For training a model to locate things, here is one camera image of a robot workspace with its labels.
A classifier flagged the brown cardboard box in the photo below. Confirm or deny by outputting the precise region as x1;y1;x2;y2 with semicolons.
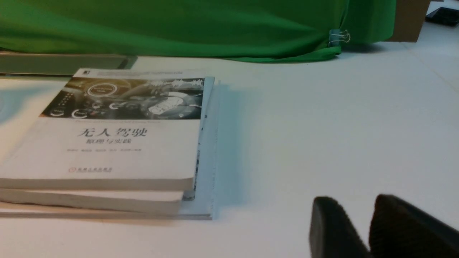
386;0;431;43

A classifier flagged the white middle book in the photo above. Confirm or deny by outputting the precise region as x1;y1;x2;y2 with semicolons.
0;77;216;215

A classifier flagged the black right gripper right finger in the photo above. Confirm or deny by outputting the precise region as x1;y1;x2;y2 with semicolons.
369;194;459;258

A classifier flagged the thin white bottom book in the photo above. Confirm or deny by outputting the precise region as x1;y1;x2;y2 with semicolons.
1;83;223;220

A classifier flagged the silver binder clip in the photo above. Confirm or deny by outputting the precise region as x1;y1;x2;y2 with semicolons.
328;29;351;47

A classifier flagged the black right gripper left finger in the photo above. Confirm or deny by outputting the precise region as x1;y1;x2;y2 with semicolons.
309;196;372;258

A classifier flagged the green backdrop cloth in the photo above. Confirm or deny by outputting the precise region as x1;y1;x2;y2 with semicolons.
0;0;396;63

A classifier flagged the grey desk cable tray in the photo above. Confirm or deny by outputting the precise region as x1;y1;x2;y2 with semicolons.
0;51;138;78

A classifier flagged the black device on table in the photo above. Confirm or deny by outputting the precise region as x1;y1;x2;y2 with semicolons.
425;7;459;27

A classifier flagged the white top book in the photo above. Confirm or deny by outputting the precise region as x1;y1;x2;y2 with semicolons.
0;68;215;191

